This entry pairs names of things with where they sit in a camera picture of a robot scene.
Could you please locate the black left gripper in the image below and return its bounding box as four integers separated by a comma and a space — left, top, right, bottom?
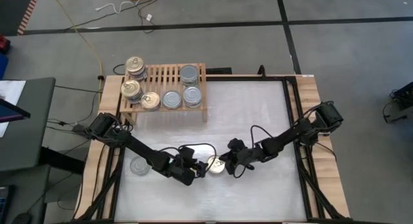
166, 145, 209, 187

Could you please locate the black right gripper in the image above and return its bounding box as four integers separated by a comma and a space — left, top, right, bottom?
220, 138, 266, 176

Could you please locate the wooden slatted shelf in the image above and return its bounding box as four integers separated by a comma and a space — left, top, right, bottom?
119, 62, 208, 125

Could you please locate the black flat block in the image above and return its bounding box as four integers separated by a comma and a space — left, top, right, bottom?
205, 67, 232, 76

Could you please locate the black power strip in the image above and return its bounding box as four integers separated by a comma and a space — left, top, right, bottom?
71, 122, 95, 137

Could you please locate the black floor tape line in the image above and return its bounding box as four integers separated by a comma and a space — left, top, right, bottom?
274, 0, 303, 75
22, 16, 413, 36

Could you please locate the grey desk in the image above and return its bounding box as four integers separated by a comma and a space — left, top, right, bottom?
0, 77, 56, 172

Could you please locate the dark laptop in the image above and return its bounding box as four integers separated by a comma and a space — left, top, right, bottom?
0, 185, 15, 224

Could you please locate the black monitor blue screen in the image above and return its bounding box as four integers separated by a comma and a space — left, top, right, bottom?
0, 97, 32, 123

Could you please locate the white paper sheet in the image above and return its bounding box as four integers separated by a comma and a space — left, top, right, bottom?
0, 80, 26, 137

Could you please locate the blue object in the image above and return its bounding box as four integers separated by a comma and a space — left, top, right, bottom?
0, 53, 9, 80

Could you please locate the red object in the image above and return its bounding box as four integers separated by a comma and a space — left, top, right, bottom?
0, 36, 11, 54

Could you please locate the dark mat orange striped edge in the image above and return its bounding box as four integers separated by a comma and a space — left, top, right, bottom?
0, 0, 42, 36

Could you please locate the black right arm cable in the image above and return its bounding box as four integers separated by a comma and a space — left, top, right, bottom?
232, 124, 275, 179

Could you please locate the black cable loop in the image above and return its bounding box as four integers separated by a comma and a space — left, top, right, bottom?
112, 63, 127, 76

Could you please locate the yellow hanging cable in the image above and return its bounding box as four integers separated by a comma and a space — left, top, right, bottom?
50, 0, 105, 89

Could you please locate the black floor cable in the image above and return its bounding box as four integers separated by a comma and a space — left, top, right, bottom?
64, 0, 162, 34

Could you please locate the black device with cables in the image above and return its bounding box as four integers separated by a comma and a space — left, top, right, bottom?
383, 81, 413, 124

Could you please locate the white floor cable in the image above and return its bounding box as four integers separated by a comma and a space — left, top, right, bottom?
95, 1, 135, 14

